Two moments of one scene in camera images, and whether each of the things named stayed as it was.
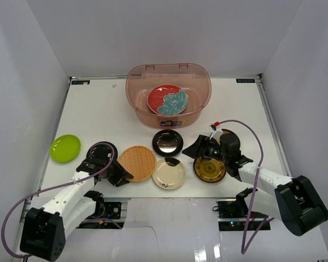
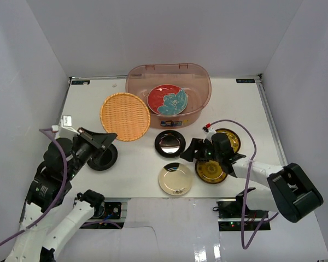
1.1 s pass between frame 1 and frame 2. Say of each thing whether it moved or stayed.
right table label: stayed
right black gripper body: stayed
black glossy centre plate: stayed
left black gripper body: moved
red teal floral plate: stayed
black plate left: stayed
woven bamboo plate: moved
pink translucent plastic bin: stayed
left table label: stayed
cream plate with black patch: moved
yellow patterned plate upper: stayed
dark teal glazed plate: moved
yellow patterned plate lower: stayed
